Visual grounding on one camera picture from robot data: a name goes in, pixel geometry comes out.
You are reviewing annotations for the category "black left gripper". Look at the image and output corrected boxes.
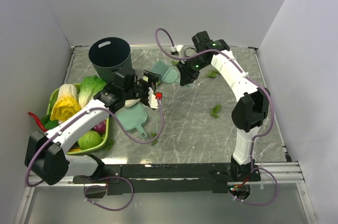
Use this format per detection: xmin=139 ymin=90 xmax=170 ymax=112
xmin=124 ymin=70 xmax=161 ymax=105

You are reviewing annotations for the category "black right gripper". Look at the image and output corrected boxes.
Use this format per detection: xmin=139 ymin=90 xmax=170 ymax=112
xmin=176 ymin=55 xmax=209 ymax=87

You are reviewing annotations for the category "teal hand brush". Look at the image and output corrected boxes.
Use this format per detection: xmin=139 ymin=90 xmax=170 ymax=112
xmin=150 ymin=61 xmax=177 ymax=84

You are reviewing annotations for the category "teal dustpan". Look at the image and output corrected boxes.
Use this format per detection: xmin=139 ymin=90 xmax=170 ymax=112
xmin=115 ymin=102 xmax=148 ymax=138

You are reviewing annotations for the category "long green napa cabbage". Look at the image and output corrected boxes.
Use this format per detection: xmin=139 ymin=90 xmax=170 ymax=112
xmin=125 ymin=98 xmax=140 ymax=108

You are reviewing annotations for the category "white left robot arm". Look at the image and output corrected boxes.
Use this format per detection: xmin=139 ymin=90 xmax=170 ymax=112
xmin=24 ymin=68 xmax=162 ymax=185

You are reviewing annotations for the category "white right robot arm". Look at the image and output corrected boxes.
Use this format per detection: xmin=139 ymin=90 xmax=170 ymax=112
xmin=171 ymin=31 xmax=269 ymax=181

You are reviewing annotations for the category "green leaf scrap back right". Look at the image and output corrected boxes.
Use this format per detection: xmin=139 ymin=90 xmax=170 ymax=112
xmin=206 ymin=70 xmax=220 ymax=79

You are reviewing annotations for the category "green leaf scrap centre right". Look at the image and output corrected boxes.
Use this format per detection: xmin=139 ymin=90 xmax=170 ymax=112
xmin=210 ymin=104 xmax=222 ymax=118

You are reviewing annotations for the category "dark grey waste bin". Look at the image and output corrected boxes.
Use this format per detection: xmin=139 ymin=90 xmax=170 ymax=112
xmin=89 ymin=37 xmax=136 ymax=89

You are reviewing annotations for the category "green leafy lettuce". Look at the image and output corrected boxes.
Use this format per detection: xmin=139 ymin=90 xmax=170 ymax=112
xmin=78 ymin=76 xmax=107 ymax=108

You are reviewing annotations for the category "purple onion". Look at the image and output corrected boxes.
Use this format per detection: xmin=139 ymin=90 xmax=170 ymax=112
xmin=92 ymin=120 xmax=107 ymax=135

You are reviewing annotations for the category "round green cabbage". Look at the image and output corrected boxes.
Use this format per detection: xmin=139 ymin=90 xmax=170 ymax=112
xmin=78 ymin=130 xmax=102 ymax=150

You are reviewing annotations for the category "yellow white cabbage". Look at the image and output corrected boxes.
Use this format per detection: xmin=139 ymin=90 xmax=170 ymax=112
xmin=50 ymin=84 xmax=81 ymax=122

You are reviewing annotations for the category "green vegetable basket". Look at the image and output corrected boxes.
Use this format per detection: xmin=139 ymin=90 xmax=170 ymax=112
xmin=41 ymin=89 xmax=109 ymax=155

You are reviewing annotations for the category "red chili pepper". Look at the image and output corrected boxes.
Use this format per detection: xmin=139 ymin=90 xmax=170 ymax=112
xmin=28 ymin=112 xmax=47 ymax=132

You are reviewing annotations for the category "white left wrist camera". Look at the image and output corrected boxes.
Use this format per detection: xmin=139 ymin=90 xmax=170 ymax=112
xmin=148 ymin=87 xmax=162 ymax=109

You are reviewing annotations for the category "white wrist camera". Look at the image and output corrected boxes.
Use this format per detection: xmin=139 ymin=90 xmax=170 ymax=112
xmin=170 ymin=44 xmax=185 ymax=57
xmin=148 ymin=87 xmax=162 ymax=109

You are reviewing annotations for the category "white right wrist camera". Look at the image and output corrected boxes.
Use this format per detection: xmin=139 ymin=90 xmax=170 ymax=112
xmin=170 ymin=44 xmax=185 ymax=57

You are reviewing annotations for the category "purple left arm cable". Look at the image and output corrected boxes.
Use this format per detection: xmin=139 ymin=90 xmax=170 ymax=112
xmin=24 ymin=97 xmax=165 ymax=211

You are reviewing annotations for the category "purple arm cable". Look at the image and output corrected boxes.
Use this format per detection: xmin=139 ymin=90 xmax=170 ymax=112
xmin=24 ymin=97 xmax=165 ymax=211
xmin=154 ymin=27 xmax=279 ymax=206

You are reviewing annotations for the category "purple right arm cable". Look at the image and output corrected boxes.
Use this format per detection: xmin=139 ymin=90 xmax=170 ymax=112
xmin=154 ymin=27 xmax=279 ymax=206

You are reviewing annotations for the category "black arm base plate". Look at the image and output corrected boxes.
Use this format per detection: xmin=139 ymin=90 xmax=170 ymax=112
xmin=73 ymin=163 xmax=261 ymax=195

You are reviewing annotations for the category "aluminium rail frame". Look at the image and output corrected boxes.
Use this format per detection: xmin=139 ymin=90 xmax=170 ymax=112
xmin=26 ymin=162 xmax=306 ymax=188

